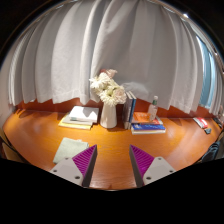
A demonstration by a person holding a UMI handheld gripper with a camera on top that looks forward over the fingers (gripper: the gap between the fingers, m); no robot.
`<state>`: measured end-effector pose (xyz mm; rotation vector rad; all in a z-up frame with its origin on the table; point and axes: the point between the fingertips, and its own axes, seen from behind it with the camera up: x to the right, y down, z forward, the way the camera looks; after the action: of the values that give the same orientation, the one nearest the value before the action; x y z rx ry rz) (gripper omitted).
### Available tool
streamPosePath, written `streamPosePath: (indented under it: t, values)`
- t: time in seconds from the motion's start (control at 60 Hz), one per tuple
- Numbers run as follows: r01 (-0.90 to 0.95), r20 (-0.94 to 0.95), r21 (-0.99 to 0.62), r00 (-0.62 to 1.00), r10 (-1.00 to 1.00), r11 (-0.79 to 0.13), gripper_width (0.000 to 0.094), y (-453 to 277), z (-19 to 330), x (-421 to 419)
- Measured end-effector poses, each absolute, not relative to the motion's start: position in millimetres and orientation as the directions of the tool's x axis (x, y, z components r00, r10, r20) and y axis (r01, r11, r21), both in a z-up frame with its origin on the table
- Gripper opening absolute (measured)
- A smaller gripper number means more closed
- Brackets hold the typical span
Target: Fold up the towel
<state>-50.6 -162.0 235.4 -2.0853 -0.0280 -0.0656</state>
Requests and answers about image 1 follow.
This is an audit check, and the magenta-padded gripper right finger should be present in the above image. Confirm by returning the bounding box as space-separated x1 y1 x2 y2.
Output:
129 144 177 188

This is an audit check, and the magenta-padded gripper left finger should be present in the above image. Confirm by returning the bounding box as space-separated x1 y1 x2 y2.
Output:
49 144 99 188

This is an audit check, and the light green towel yellow stripe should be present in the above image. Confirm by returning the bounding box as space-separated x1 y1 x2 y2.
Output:
52 137 90 165

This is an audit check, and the blue flat book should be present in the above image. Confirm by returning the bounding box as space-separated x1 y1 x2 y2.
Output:
130 122 167 135

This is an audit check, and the yellow book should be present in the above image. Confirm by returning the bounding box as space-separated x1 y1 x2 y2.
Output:
58 117 94 131

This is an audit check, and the grey book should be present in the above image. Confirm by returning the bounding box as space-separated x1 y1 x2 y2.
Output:
62 113 94 127

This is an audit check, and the orange book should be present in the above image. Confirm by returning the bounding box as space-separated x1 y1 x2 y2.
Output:
132 111 160 125

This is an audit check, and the white book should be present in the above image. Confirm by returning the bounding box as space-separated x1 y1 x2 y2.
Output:
68 105 100 124

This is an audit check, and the clear plastic bottle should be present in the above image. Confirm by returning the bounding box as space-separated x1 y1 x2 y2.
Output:
148 95 159 122

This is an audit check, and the white ceramic vase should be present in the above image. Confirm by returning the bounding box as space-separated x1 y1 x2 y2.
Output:
99 101 118 129

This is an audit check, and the dark upright book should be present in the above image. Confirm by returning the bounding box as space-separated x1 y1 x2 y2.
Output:
121 91 134 130

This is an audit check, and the blue upright book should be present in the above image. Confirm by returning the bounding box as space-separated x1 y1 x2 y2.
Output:
128 92 138 124

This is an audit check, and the red book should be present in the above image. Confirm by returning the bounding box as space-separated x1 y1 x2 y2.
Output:
193 117 210 130

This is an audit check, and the white flower bouquet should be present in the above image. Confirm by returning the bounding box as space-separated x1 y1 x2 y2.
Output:
88 68 128 108

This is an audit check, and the glass window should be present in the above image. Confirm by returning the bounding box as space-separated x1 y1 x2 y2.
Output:
198 36 216 108

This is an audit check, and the white pleated curtain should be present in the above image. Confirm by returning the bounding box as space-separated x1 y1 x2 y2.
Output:
0 0 224 116

